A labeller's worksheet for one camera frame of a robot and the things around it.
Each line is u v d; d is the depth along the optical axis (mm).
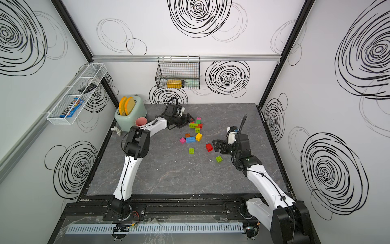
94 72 926
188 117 989
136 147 645
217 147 739
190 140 991
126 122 963
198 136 994
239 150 628
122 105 908
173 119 902
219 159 908
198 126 1049
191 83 875
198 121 1084
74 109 701
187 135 1024
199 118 1090
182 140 991
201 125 1055
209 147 949
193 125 1051
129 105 934
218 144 737
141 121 1024
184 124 982
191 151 937
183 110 1006
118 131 963
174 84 873
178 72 989
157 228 771
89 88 792
